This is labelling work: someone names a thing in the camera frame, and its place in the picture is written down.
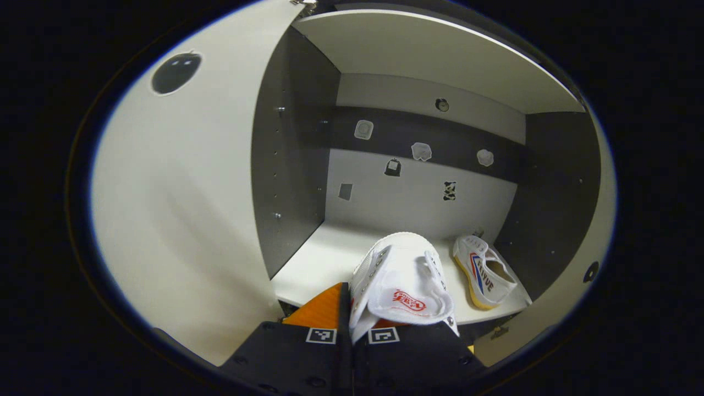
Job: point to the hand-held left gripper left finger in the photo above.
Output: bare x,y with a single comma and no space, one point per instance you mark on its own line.
291,357

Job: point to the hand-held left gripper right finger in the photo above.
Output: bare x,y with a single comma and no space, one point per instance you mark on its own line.
418,360

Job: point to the white canvas shoe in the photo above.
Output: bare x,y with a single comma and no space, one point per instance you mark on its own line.
401,269
478,258

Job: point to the white shoe cabinet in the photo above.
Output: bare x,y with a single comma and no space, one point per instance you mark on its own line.
429,209

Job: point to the white cabinet door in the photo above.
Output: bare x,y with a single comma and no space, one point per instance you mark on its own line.
572,308
181,192

